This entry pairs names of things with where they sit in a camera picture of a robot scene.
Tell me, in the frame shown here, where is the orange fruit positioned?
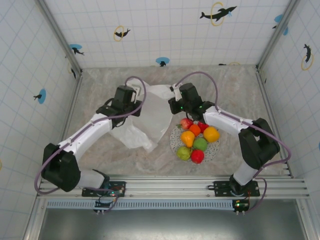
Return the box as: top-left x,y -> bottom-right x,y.
189,124 -> 202,137

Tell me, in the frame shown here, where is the yellow speckled round fruit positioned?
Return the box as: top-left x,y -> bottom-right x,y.
202,126 -> 221,143

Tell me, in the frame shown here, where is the speckled white round plate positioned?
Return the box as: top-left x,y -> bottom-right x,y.
169,123 -> 221,165

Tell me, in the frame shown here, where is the bright red apple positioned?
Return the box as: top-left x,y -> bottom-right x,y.
190,149 -> 205,165

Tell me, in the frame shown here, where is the green apple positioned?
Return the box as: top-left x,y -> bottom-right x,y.
192,137 -> 209,152

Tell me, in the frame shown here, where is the small dark red fruit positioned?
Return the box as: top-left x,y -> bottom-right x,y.
197,121 -> 210,134

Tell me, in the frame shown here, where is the aluminium frame post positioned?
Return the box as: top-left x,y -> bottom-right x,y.
256,0 -> 301,71
34,0 -> 84,76

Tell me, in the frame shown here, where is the white slotted cable duct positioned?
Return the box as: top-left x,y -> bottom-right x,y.
46,199 -> 235,210

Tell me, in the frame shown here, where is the blue circle fish sticker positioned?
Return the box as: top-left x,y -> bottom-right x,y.
69,43 -> 85,57
155,56 -> 171,68
33,88 -> 47,105

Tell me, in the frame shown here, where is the small dolphin ring sticker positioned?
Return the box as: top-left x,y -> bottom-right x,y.
113,24 -> 131,42

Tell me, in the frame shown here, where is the pink-red apple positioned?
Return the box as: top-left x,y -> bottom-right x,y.
180,118 -> 194,130

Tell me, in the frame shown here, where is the yellow-green pear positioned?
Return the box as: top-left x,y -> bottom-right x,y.
176,146 -> 193,161

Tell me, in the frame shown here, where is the yellow-orange pear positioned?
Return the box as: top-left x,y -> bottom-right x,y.
180,130 -> 196,148

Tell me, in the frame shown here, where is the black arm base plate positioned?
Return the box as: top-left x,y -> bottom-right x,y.
81,181 -> 127,198
207,180 -> 260,198

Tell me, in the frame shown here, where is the seahorse yellow ring sticker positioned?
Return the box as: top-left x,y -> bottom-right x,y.
300,43 -> 315,71

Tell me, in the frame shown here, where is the large dolphin ring sticker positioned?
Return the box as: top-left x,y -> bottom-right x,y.
199,1 -> 238,27

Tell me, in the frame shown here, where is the long aluminium base rail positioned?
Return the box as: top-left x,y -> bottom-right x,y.
37,174 -> 311,200

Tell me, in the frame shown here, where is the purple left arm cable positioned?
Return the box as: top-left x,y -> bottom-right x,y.
34,75 -> 147,213

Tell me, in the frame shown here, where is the translucent white plastic bag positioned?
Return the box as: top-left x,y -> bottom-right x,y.
108,79 -> 173,154

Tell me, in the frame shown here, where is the aluminium side rail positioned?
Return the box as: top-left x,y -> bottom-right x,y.
256,66 -> 294,179
60,72 -> 84,142

